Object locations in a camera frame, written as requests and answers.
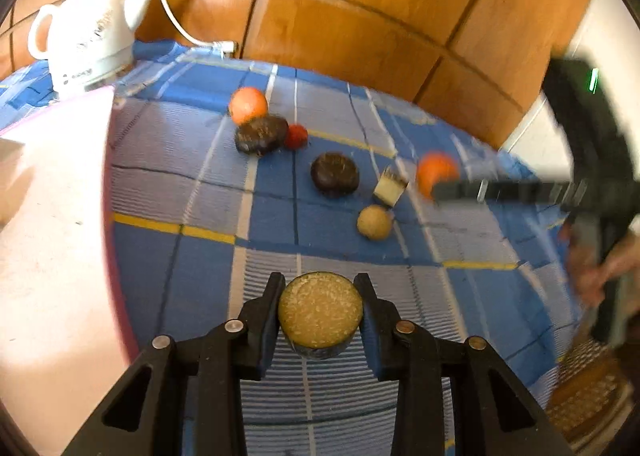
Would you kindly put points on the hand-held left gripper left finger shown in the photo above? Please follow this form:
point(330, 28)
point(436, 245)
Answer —
point(265, 338)

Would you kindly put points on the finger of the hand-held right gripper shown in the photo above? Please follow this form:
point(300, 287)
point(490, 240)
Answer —
point(500, 192)

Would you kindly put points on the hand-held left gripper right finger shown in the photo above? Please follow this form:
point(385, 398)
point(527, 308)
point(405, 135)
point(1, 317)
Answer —
point(372, 343)

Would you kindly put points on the orange with green stem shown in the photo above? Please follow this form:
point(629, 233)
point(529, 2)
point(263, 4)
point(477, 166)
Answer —
point(436, 168)

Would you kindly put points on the red tomato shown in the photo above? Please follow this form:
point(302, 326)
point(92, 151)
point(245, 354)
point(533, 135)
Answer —
point(296, 136)

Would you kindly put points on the white tray with pink rim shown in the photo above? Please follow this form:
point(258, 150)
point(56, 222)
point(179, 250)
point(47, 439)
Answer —
point(50, 261)

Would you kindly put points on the person's right hand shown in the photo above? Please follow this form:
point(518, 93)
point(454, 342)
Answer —
point(617, 263)

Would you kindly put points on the small round yellow fruit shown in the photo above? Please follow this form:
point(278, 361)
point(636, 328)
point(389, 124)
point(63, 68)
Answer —
point(374, 222)

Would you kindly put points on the round dark brown fruit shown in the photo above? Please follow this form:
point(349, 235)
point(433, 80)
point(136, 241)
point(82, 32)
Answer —
point(334, 174)

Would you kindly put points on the blue checked tablecloth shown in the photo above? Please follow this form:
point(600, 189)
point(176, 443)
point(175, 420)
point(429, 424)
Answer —
point(200, 176)

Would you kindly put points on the woven wicker seat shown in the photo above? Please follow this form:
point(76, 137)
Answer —
point(590, 391)

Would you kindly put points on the white power plug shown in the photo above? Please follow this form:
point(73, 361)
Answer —
point(225, 47)

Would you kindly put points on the white ceramic electric kettle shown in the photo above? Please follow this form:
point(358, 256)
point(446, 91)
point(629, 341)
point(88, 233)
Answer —
point(95, 36)

